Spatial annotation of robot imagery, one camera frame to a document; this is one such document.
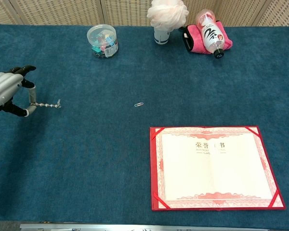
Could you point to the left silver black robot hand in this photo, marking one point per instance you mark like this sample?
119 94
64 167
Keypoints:
2 89

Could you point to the silver paper clip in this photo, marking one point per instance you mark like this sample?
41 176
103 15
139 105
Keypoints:
139 104
59 102
58 106

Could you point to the clear jar of binder clips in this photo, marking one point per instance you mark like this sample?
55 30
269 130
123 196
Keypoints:
102 41

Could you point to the woven screen panel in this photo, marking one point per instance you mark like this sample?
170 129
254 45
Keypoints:
60 12
127 12
0 12
284 12
240 12

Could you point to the blue felt table cloth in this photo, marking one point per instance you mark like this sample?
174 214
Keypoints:
86 156

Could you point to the white cup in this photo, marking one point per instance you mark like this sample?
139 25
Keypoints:
161 37

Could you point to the red certificate folder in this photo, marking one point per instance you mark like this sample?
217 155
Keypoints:
154 168

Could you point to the white pink bath pouf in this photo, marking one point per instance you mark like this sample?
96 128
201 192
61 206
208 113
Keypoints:
167 14

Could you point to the pink folded cloth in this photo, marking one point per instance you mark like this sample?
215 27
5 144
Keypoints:
197 38

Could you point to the clear bottle with white label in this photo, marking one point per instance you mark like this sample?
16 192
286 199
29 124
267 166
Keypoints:
210 33

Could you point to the cream certificate sheet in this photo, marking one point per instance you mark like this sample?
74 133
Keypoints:
216 173

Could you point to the aluminium frame rail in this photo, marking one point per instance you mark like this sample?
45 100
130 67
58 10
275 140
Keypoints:
159 227

